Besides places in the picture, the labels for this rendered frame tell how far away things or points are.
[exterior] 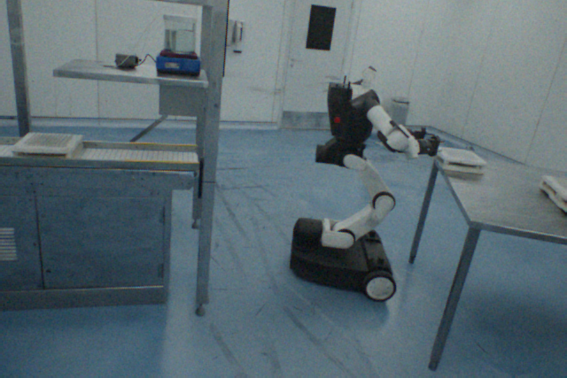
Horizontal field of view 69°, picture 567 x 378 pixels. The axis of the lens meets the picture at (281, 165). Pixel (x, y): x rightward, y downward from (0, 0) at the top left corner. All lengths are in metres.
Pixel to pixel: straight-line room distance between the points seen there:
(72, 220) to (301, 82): 4.56
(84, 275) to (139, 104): 3.66
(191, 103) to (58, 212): 0.83
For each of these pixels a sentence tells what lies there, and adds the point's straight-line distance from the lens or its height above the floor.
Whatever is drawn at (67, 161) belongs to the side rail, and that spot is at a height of 0.85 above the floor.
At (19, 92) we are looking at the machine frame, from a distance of 3.04.
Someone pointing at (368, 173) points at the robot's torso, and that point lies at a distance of 2.55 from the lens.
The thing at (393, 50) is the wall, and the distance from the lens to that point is 6.95.
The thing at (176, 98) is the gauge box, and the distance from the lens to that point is 2.17.
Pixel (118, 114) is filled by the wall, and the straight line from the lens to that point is 5.81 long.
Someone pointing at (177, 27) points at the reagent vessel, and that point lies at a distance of 2.01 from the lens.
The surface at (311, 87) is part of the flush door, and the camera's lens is 6.33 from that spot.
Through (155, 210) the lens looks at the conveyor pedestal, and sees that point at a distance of 2.20.
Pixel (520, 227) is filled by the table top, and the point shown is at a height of 0.85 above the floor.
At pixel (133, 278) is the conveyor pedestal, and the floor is 0.18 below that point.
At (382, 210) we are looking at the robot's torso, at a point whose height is 0.53.
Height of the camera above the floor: 1.57
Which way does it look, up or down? 19 degrees down
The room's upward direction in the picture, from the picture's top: 7 degrees clockwise
